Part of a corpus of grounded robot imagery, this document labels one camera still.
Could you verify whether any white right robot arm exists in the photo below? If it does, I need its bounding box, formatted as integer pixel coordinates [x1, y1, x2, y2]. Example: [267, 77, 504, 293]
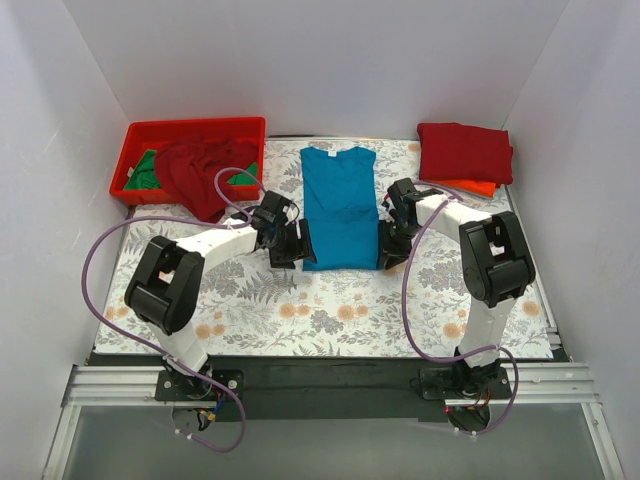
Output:
[378, 178, 536, 375]

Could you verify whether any folded orange t-shirt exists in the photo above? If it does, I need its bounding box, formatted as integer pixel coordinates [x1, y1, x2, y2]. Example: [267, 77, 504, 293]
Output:
[435, 180, 498, 198]

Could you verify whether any red plastic bin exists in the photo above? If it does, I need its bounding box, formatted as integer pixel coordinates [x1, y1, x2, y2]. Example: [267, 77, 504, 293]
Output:
[109, 117, 266, 206]

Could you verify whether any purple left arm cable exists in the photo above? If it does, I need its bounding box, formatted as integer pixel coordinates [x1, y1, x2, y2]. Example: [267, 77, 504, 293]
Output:
[81, 168, 266, 454]

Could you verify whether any folded dark red t-shirt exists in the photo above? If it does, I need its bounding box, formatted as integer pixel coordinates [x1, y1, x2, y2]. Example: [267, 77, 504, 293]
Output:
[417, 123, 514, 185]

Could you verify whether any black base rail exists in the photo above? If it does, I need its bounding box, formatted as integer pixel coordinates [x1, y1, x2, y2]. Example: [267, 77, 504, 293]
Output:
[89, 349, 571, 424]

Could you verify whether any teal blue t-shirt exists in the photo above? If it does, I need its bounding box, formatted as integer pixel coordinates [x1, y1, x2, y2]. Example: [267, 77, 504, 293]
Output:
[300, 147, 379, 272]

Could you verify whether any crumpled dark red t-shirt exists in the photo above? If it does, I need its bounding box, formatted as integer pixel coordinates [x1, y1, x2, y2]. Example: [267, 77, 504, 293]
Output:
[154, 135, 258, 223]

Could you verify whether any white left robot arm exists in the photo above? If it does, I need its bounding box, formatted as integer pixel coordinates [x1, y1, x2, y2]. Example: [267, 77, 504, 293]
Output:
[125, 191, 316, 376]

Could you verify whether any green t-shirt in bin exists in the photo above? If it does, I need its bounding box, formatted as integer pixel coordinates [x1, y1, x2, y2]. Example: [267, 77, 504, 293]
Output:
[123, 149, 258, 190]

